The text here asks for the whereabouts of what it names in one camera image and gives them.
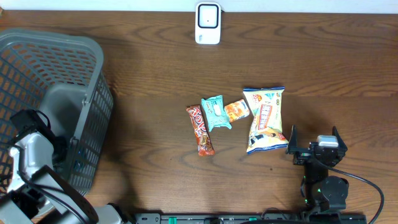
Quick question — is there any grey plastic shopping basket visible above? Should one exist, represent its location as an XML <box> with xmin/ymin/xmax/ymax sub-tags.
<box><xmin>1</xmin><ymin>29</ymin><xmax>113</xmax><ymax>194</ymax></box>

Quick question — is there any black aluminium rail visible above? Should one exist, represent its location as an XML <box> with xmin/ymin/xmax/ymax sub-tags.
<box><xmin>134</xmin><ymin>212</ymin><xmax>367</xmax><ymax>224</ymax></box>

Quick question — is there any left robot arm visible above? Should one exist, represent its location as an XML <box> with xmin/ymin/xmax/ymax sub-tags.
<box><xmin>1</xmin><ymin>110</ymin><xmax>135</xmax><ymax>223</ymax></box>

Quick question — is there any white barcode scanner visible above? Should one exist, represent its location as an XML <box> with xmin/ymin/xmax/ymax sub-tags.
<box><xmin>195</xmin><ymin>2</ymin><xmax>221</xmax><ymax>45</ymax></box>

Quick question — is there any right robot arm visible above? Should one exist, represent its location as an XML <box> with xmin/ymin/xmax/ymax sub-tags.
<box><xmin>285</xmin><ymin>126</ymin><xmax>349</xmax><ymax>213</ymax></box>

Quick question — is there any red chocolate bar wrapper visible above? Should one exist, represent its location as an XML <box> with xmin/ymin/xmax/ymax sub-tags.
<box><xmin>186</xmin><ymin>105</ymin><xmax>215</xmax><ymax>156</ymax></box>

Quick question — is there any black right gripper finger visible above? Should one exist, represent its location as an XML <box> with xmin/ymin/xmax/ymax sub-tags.
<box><xmin>332</xmin><ymin>126</ymin><xmax>348</xmax><ymax>152</ymax></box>
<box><xmin>285</xmin><ymin>125</ymin><xmax>299</xmax><ymax>154</ymax></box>

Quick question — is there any mint green wipes pack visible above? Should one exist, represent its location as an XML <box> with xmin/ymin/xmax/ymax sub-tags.
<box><xmin>201</xmin><ymin>95</ymin><xmax>232</xmax><ymax>132</ymax></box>

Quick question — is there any yellow snack bag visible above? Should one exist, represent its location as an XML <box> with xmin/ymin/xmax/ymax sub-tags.
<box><xmin>243</xmin><ymin>86</ymin><xmax>289</xmax><ymax>154</ymax></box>

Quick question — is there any small orange tissue pack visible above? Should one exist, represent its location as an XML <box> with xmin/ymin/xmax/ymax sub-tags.
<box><xmin>224</xmin><ymin>99</ymin><xmax>250</xmax><ymax>123</ymax></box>

